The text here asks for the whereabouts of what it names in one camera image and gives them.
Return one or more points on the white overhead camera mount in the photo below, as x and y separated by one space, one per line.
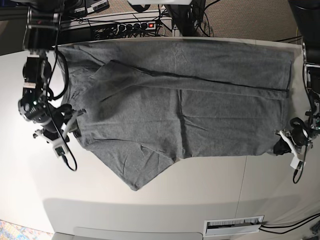
159 2

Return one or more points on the black power strip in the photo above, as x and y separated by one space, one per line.
124 30

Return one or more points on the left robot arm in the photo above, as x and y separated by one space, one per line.
307 17

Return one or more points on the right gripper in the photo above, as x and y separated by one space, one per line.
55 123

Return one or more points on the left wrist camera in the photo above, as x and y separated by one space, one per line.
297 163

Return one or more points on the white cable grommet box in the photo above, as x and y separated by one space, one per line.
232 226

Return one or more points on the white table leg column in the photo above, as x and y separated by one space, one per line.
175 21

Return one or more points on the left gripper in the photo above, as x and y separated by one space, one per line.
296 141

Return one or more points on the grey T-shirt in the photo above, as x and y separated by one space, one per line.
149 103

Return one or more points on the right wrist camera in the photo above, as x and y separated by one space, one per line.
60 150

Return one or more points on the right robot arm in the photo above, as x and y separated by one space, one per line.
41 36

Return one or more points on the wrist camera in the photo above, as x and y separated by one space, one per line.
297 163
60 150

